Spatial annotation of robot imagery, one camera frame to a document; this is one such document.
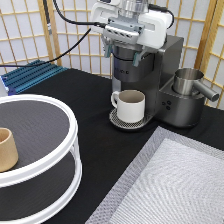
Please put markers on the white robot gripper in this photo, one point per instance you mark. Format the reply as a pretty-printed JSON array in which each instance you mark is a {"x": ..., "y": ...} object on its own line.
[{"x": 131, "y": 22}]

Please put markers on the grey coffee machine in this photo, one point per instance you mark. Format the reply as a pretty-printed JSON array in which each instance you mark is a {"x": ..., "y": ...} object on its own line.
[{"x": 154, "y": 77}]

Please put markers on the white ceramic mug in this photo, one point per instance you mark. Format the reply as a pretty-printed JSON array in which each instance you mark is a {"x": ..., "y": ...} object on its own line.
[{"x": 130, "y": 105}]

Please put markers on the steel milk frother jug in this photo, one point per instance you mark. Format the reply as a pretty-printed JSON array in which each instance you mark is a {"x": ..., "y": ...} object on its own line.
[{"x": 189, "y": 80}]

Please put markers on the wooden shoji folding screen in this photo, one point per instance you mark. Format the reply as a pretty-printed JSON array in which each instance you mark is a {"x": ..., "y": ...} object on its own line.
[{"x": 32, "y": 29}]

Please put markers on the blue ridged metal rack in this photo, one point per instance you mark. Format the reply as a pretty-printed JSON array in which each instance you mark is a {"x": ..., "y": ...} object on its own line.
[{"x": 23, "y": 78}]

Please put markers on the grey woven placemat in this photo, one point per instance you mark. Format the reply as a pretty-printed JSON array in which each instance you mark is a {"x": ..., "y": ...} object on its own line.
[{"x": 172, "y": 180}]

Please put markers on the white two-tier round shelf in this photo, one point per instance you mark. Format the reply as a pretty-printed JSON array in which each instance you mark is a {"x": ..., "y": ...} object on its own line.
[{"x": 49, "y": 169}]

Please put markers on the tan wooden cup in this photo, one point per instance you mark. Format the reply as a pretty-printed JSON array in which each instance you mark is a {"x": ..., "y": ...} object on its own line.
[{"x": 8, "y": 150}]

